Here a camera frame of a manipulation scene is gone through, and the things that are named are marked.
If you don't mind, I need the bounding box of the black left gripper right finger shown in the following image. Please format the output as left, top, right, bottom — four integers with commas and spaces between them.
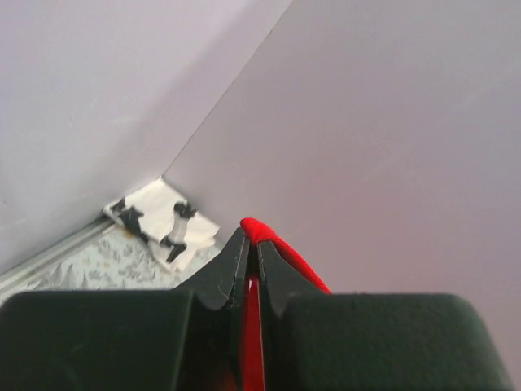
257, 242, 514, 390

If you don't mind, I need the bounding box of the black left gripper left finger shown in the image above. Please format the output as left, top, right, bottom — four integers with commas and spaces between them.
1, 230, 250, 390

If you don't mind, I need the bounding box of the red t shirt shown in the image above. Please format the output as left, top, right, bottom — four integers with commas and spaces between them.
239, 217, 331, 390

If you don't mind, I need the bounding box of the floral table cloth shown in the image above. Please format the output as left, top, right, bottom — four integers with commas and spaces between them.
1, 227, 222, 302

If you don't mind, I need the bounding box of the white black printed t shirt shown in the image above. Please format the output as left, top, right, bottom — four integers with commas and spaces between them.
103, 178, 220, 272

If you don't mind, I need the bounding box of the aluminium frame rail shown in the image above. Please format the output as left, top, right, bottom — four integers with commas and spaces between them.
1, 217, 114, 291

